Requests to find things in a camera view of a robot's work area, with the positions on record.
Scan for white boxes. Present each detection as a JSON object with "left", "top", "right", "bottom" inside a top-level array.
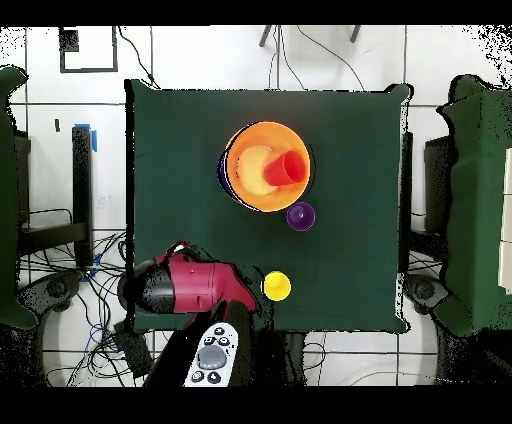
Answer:
[{"left": 497, "top": 146, "right": 512, "bottom": 297}]

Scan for thin black cable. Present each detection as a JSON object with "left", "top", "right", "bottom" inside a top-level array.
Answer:
[{"left": 295, "top": 25, "right": 366, "bottom": 92}]

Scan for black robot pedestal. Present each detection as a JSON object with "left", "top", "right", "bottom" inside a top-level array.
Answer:
[{"left": 251, "top": 330, "right": 310, "bottom": 387}]

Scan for orange-red plastic cup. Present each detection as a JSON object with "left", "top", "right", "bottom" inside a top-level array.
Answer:
[{"left": 262, "top": 150, "right": 308, "bottom": 188}]

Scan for green cloth side table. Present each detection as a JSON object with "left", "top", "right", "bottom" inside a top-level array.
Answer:
[
  {"left": 0, "top": 65, "right": 39, "bottom": 330},
  {"left": 433, "top": 75, "right": 512, "bottom": 338}
]

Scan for black square frame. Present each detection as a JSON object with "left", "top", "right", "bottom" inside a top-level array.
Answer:
[{"left": 58, "top": 26, "right": 120, "bottom": 74}]

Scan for dark green tablecloth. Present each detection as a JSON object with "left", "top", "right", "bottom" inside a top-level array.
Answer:
[{"left": 125, "top": 78, "right": 413, "bottom": 334}]

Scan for black pedestal leg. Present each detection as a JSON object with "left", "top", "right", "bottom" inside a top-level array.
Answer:
[
  {"left": 403, "top": 273, "right": 451, "bottom": 315},
  {"left": 17, "top": 269, "right": 85, "bottom": 315}
]

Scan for black cable tangle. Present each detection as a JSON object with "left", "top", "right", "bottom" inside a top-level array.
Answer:
[{"left": 19, "top": 229, "right": 169, "bottom": 387}]

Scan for large yellow plastic bowl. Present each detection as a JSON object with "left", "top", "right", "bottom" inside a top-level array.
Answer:
[{"left": 222, "top": 120, "right": 314, "bottom": 212}]

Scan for yellow plastic cup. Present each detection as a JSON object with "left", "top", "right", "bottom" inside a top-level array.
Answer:
[{"left": 261, "top": 270, "right": 292, "bottom": 302}]

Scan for black power strip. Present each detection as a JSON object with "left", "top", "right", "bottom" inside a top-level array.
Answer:
[{"left": 112, "top": 319, "right": 156, "bottom": 379}]

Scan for purple plastic cup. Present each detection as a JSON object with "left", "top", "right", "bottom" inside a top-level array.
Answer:
[{"left": 285, "top": 201, "right": 317, "bottom": 232}]

